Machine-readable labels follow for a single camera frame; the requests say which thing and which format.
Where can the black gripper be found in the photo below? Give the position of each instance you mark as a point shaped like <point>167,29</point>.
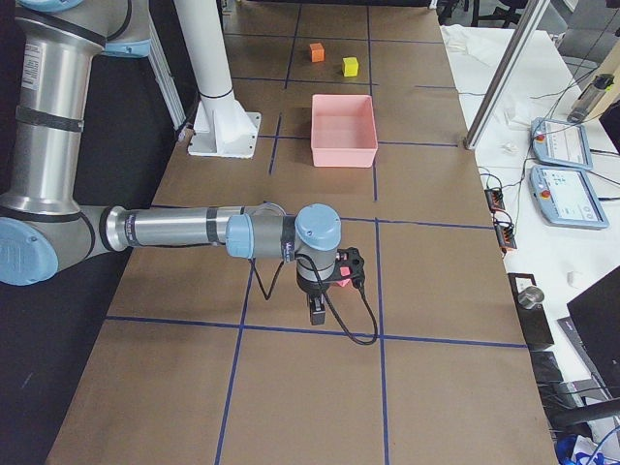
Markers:
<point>311,293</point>

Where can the red foam block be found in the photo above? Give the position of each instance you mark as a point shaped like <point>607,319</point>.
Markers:
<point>345,274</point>

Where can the yellow foam block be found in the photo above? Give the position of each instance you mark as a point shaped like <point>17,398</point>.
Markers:
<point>350,67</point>

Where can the orange foam block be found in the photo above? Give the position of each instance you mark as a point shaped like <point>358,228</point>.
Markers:
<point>317,52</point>

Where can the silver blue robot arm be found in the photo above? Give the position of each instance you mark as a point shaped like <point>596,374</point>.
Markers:
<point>43,229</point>

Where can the pink plastic bin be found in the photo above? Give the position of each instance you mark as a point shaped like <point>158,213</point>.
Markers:
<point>343,131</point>

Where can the lower orange black connector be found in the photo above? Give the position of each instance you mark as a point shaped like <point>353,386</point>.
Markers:
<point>505,235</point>

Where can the orange black connector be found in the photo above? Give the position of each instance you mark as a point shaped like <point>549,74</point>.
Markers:
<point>505,235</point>
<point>495,199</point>

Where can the upper orange black connector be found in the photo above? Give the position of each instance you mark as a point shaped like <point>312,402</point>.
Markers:
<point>495,199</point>

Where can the black box with metal knob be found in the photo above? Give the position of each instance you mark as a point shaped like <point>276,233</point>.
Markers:
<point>528,300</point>

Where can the lower teach pendant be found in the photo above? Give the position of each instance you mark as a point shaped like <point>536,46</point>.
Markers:
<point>566,198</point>

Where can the teach pendant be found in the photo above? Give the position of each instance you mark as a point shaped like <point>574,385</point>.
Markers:
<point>561,143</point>
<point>566,198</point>

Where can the black monitor corner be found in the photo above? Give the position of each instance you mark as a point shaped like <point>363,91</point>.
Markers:
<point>595,314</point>

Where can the upper teach pendant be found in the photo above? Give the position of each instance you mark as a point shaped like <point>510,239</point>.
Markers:
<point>561,143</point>

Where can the clear water bottle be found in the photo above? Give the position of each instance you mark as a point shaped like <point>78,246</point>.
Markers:
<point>589,97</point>

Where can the white pedestal column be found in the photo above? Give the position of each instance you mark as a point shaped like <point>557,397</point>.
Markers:
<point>223,128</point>

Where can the aluminium frame post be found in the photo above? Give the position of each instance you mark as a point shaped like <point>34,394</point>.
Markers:
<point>520,39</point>

